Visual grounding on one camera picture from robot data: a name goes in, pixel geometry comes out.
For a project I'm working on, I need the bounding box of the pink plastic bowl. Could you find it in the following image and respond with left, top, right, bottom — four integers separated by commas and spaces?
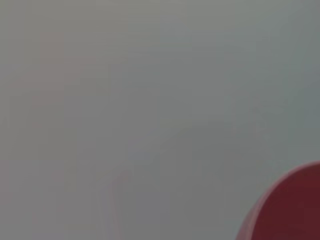
234, 160, 320, 240

